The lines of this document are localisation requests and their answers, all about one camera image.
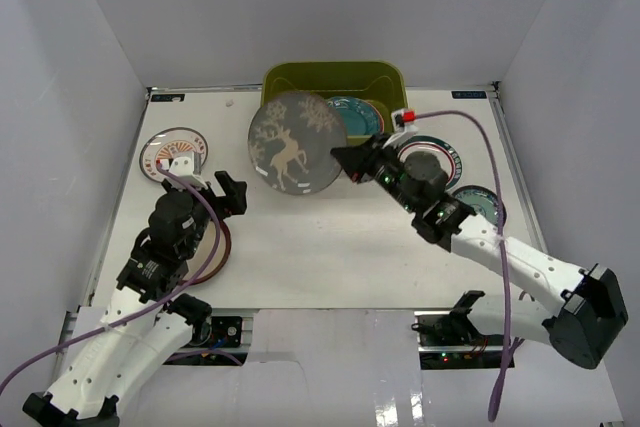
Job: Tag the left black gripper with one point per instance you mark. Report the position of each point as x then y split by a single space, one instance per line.
215 198

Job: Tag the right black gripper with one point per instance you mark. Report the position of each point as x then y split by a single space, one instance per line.
359 161

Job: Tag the teal scalloped plate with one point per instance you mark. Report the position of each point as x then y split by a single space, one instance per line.
360 117

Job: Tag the white plate dark red rim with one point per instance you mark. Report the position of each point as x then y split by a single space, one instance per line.
218 261

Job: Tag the grey plate with deer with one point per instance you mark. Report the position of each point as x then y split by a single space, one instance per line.
290 140

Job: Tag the white plate orange sunburst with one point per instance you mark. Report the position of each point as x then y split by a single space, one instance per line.
168 144

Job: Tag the white plate green red rim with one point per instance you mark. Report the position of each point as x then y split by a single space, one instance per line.
448 157

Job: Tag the small blue patterned plate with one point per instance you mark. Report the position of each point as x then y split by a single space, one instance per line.
483 201

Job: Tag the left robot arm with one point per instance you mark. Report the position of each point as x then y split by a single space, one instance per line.
149 316

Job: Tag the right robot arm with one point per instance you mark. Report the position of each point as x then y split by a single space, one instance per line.
577 311

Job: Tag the olive green plastic bin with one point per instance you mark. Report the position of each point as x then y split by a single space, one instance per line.
377 82

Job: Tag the left blue table label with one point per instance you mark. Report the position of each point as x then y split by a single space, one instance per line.
167 98

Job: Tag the blue table label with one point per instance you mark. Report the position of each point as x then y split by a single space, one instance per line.
167 98
469 94

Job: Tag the right blue table label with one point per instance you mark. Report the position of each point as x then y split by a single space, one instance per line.
469 94

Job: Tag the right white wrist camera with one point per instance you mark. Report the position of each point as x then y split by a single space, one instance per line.
404 126

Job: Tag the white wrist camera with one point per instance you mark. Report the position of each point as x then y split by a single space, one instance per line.
404 126
187 167

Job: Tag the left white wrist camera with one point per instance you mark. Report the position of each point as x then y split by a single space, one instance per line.
187 167

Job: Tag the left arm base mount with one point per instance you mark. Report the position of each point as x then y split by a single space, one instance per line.
220 342

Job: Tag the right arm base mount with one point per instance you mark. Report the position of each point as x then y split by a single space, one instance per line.
448 341

